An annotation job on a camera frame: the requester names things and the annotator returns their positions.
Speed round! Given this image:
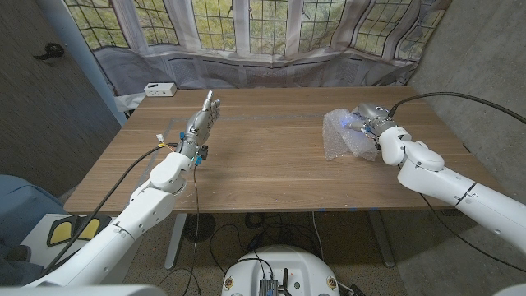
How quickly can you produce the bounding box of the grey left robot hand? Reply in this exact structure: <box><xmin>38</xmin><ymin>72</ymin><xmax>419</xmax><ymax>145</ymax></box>
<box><xmin>179</xmin><ymin>90</ymin><xmax>222</xmax><ymax>160</ymax></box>

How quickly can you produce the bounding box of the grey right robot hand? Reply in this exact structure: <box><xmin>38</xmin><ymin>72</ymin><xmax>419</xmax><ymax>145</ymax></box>
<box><xmin>347</xmin><ymin>102</ymin><xmax>399</xmax><ymax>136</ymax></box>

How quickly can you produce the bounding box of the clear bubble wrap sheet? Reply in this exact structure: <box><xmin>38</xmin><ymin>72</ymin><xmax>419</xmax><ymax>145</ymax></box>
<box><xmin>321</xmin><ymin>108</ymin><xmax>381</xmax><ymax>162</ymax></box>

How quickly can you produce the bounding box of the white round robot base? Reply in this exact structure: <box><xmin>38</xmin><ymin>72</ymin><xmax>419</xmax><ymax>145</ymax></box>
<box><xmin>220</xmin><ymin>245</ymin><xmax>341</xmax><ymax>296</ymax></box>

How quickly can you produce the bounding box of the small white box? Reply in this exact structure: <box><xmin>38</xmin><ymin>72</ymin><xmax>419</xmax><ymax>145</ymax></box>
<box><xmin>143</xmin><ymin>82</ymin><xmax>178</xmax><ymax>98</ymax></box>

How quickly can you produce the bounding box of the grey tape outline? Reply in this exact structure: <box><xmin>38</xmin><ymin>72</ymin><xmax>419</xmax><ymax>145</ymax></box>
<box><xmin>125</xmin><ymin>113</ymin><xmax>416</xmax><ymax>210</ymax></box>

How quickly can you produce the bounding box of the round black floor fan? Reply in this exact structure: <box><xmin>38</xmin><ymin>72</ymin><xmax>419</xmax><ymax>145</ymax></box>
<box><xmin>183</xmin><ymin>212</ymin><xmax>217</xmax><ymax>243</ymax></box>

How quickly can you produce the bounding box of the printed window backdrop cloth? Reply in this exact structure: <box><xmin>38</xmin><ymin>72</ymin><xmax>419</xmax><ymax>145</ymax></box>
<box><xmin>63</xmin><ymin>0</ymin><xmax>453</xmax><ymax>118</ymax></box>

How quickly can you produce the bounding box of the white table leg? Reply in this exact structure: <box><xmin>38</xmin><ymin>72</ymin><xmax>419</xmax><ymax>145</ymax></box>
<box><xmin>367</xmin><ymin>210</ymin><xmax>396</xmax><ymax>268</ymax></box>
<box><xmin>164</xmin><ymin>212</ymin><xmax>188</xmax><ymax>271</ymax></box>

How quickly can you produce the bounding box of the black yellow foot pedal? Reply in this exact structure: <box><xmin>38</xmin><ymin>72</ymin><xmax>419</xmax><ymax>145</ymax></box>
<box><xmin>46</xmin><ymin>215</ymin><xmax>104</xmax><ymax>247</ymax></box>

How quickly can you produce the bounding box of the blue fabric seat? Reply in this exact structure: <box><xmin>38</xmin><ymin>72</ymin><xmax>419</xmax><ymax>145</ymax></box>
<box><xmin>0</xmin><ymin>174</ymin><xmax>67</xmax><ymax>284</ymax></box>

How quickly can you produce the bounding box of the white pedal platform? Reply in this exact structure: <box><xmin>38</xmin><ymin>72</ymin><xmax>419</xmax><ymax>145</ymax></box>
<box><xmin>20</xmin><ymin>212</ymin><xmax>145</xmax><ymax>284</ymax></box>

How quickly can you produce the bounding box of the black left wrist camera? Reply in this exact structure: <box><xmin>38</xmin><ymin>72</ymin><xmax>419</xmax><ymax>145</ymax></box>
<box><xmin>193</xmin><ymin>144</ymin><xmax>210</xmax><ymax>166</ymax></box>

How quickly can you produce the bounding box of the white connector with wires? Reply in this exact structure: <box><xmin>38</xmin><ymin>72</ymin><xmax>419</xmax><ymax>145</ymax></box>
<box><xmin>155</xmin><ymin>133</ymin><xmax>178</xmax><ymax>150</ymax></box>

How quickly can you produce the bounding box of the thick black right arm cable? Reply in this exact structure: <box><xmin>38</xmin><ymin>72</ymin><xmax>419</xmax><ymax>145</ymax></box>
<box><xmin>387</xmin><ymin>91</ymin><xmax>526</xmax><ymax>125</ymax></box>

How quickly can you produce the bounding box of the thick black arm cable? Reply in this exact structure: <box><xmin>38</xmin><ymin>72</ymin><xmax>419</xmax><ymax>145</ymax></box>
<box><xmin>387</xmin><ymin>91</ymin><xmax>526</xmax><ymax>125</ymax></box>
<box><xmin>40</xmin><ymin>141</ymin><xmax>181</xmax><ymax>276</ymax></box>

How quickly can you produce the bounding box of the thin black left wrist cable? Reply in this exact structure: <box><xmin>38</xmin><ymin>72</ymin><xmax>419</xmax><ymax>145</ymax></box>
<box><xmin>176</xmin><ymin>163</ymin><xmax>202</xmax><ymax>296</ymax></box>

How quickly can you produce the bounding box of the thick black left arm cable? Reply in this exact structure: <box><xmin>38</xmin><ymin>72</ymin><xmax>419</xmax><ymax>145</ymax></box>
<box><xmin>40</xmin><ymin>141</ymin><xmax>181</xmax><ymax>276</ymax></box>

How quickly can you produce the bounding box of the black floor cable bundle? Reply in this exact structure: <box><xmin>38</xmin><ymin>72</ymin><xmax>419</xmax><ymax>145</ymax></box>
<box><xmin>209</xmin><ymin>211</ymin><xmax>313</xmax><ymax>264</ymax></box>

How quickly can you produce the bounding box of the pale blue door frame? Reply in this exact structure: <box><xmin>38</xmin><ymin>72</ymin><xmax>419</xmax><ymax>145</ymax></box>
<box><xmin>32</xmin><ymin>0</ymin><xmax>127</xmax><ymax>127</ymax></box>

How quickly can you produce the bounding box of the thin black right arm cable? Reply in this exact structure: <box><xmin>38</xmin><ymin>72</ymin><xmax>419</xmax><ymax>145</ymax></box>
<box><xmin>396</xmin><ymin>164</ymin><xmax>526</xmax><ymax>274</ymax></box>

